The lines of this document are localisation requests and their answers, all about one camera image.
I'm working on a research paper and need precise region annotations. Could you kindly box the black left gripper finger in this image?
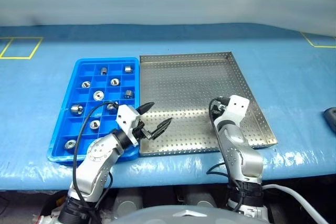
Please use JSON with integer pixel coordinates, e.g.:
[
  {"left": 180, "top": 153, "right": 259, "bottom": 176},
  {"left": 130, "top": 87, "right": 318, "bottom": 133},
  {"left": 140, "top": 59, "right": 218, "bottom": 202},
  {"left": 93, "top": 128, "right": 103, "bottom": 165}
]
[
  {"left": 136, "top": 101, "right": 154, "bottom": 116},
  {"left": 152, "top": 118, "right": 173, "bottom": 140}
]

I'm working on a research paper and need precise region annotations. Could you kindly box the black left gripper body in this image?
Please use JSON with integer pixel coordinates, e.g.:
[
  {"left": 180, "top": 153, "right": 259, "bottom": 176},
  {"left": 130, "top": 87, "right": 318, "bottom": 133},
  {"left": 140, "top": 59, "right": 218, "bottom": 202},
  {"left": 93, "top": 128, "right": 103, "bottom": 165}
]
[{"left": 131, "top": 121, "right": 156, "bottom": 140}]

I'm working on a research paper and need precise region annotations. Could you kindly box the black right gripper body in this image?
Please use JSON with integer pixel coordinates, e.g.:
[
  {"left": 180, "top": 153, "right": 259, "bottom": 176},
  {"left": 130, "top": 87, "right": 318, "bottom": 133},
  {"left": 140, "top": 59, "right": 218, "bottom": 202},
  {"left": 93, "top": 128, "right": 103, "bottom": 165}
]
[{"left": 212, "top": 97, "right": 230, "bottom": 116}]

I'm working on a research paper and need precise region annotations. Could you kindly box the blue compartment tray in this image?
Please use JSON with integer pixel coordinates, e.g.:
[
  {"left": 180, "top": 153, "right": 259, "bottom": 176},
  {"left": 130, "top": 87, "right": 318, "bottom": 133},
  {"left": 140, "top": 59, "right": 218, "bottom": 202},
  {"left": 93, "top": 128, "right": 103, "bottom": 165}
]
[{"left": 46, "top": 57, "right": 140, "bottom": 166}]

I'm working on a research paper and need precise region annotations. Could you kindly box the perforated metal tray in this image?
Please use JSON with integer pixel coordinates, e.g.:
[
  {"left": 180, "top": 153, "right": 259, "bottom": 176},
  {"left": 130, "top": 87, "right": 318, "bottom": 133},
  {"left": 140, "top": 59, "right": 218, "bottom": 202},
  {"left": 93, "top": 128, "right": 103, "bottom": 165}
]
[{"left": 139, "top": 51, "right": 279, "bottom": 157}]

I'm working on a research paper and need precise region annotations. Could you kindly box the blue plastic table cover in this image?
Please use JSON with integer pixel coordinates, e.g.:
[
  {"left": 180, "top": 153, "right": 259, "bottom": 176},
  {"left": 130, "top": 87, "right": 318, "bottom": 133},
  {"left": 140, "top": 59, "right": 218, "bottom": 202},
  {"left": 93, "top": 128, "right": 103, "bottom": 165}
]
[{"left": 0, "top": 23, "right": 336, "bottom": 190}]

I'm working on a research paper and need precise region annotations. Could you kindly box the grey rounded robot torso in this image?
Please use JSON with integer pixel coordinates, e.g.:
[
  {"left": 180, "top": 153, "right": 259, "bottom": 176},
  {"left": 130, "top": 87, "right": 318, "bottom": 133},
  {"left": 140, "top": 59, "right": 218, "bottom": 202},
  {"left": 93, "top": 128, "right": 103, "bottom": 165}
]
[{"left": 110, "top": 204, "right": 271, "bottom": 224}]

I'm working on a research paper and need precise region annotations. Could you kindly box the dark grey flat object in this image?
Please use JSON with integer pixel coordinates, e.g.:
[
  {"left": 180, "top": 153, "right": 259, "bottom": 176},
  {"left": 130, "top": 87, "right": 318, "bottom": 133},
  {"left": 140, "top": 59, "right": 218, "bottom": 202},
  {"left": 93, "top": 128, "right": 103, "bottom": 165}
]
[{"left": 322, "top": 107, "right": 336, "bottom": 130}]

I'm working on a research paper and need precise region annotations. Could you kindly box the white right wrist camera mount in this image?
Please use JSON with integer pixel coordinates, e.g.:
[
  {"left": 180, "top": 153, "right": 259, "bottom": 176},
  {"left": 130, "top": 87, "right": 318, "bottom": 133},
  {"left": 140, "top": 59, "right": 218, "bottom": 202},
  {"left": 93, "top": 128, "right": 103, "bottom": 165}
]
[{"left": 222, "top": 94, "right": 249, "bottom": 124}]

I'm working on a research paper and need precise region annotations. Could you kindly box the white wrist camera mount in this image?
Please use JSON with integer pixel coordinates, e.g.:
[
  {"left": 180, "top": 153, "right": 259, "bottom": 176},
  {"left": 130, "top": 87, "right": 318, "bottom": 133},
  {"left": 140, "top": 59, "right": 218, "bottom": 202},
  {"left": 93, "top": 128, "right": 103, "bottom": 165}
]
[
  {"left": 116, "top": 104, "right": 141, "bottom": 147},
  {"left": 222, "top": 94, "right": 249, "bottom": 124}
]

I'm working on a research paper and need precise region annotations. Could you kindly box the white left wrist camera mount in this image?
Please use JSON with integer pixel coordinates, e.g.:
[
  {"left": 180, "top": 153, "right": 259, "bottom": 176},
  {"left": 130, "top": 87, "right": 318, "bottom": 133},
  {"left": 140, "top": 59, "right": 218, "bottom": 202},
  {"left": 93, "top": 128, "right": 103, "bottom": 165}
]
[{"left": 116, "top": 104, "right": 141, "bottom": 147}]

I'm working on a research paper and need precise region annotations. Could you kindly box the white cable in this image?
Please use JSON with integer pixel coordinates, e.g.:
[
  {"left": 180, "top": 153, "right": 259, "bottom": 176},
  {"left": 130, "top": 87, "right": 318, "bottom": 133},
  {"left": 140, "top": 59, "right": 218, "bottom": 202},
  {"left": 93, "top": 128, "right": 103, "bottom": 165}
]
[{"left": 262, "top": 184, "right": 329, "bottom": 224}]

